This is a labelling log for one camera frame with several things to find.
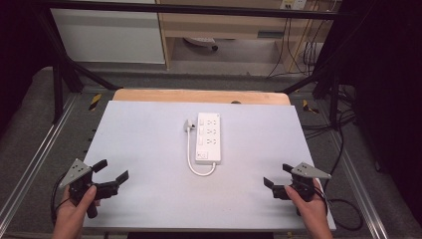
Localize wooden table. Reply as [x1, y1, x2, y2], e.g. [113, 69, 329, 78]
[111, 88, 292, 107]

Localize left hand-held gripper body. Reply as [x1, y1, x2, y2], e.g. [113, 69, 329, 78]
[59, 158, 104, 220]

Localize hanging black cables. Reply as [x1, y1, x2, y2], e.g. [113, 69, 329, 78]
[267, 16, 332, 80]

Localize black metal frame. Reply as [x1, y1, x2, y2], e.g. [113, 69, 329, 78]
[33, 0, 366, 124]

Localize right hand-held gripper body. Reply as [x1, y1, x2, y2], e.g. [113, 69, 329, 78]
[290, 161, 332, 203]

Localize black curtain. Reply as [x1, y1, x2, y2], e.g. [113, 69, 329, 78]
[331, 0, 422, 228]
[0, 0, 54, 128]

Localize white wall socket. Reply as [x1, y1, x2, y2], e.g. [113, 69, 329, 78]
[280, 0, 309, 11]

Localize white power strip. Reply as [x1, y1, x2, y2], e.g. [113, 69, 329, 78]
[194, 112, 222, 165]

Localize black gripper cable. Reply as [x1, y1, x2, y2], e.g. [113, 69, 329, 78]
[321, 125, 365, 232]
[50, 172, 72, 227]

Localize white cabinet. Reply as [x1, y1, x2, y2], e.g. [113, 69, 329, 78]
[50, 8, 166, 65]

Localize person's left hand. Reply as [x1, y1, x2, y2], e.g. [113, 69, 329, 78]
[53, 184, 102, 233]

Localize yellow black tape marker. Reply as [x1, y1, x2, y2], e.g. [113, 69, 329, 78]
[88, 93, 103, 112]
[302, 99, 320, 115]

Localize white power cable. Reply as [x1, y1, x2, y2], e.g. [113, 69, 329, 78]
[185, 127, 217, 177]

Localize black floor cables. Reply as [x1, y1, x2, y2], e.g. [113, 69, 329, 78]
[301, 85, 358, 141]

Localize aluminium rail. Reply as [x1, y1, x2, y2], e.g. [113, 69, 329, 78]
[0, 95, 80, 227]
[326, 130, 390, 239]

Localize grey chair base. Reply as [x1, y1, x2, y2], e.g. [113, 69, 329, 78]
[183, 36, 220, 52]

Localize person's right hand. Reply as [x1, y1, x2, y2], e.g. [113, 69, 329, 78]
[284, 178, 330, 232]

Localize white table cover board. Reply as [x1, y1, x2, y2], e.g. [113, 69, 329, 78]
[82, 100, 336, 232]

